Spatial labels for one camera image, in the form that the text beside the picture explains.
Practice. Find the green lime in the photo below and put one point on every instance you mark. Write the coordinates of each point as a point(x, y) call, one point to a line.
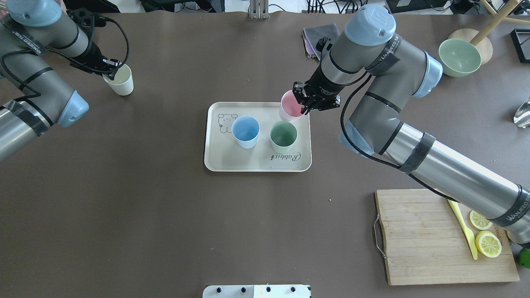
point(524, 258)

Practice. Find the blue cup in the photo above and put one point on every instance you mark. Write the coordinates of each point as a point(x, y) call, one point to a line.
point(245, 130)

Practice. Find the aluminium frame post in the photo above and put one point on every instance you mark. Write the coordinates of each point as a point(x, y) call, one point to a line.
point(258, 9)

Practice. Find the wooden cup tree stand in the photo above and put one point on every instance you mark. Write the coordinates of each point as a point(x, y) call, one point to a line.
point(479, 39)

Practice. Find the cream cup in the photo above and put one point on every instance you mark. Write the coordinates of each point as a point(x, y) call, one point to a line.
point(122, 82)

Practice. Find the metal scoop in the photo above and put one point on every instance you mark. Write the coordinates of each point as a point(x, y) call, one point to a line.
point(522, 116)

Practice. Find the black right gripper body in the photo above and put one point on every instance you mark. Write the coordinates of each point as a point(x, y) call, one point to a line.
point(321, 87)

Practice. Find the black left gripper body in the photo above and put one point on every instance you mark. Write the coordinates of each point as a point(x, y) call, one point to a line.
point(90, 54)

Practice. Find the yellow plastic knife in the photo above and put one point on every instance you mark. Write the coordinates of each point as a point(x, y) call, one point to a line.
point(469, 235)

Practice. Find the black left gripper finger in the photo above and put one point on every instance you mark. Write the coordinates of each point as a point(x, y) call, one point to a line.
point(110, 76)
point(111, 63)

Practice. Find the pink cup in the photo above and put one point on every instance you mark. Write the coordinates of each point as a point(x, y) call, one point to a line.
point(290, 110)

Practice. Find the grey folded cloth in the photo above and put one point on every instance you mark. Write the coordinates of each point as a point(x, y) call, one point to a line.
point(317, 40)

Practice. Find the green cup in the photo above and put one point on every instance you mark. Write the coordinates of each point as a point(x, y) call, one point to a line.
point(283, 135)

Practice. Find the wooden cutting board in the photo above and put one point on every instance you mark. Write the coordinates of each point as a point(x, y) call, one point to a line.
point(424, 243)

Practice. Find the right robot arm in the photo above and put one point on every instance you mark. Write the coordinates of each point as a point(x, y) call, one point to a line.
point(401, 71)

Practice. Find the green bowl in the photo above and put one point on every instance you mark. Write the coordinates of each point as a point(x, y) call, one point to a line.
point(458, 57)

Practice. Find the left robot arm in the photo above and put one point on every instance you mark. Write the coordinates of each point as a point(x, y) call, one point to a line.
point(29, 30)

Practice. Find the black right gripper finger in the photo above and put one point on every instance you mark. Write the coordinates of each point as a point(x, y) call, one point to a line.
point(298, 91)
point(307, 106)

